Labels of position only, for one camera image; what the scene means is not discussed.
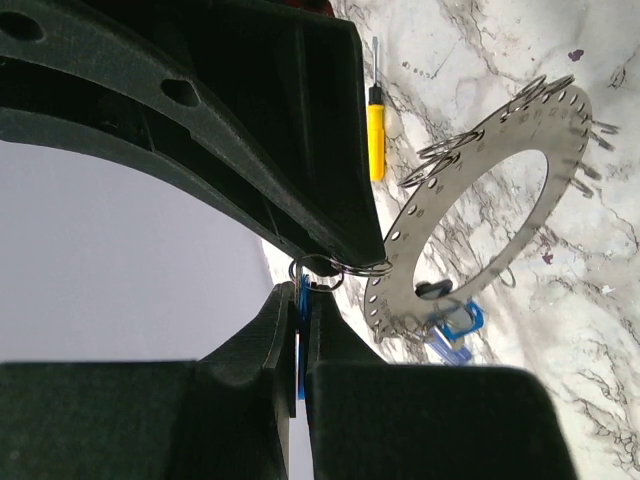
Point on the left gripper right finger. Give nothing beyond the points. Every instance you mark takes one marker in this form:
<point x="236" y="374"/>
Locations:
<point x="369" y="419"/>

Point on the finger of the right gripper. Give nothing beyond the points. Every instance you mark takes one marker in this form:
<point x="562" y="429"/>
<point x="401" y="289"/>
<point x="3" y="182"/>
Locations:
<point x="259" y="101"/>
<point x="48" y="95"/>

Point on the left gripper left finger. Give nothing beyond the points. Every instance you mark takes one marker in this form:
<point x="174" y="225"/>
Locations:
<point x="225" y="416"/>

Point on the round metal keyring disc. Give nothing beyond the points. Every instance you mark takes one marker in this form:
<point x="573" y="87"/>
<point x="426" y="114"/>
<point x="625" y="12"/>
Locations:
<point x="478" y="199"/>

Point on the silver key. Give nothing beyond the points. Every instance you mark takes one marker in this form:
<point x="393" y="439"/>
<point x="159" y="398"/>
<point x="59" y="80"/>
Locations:
<point x="456" y="321"/>

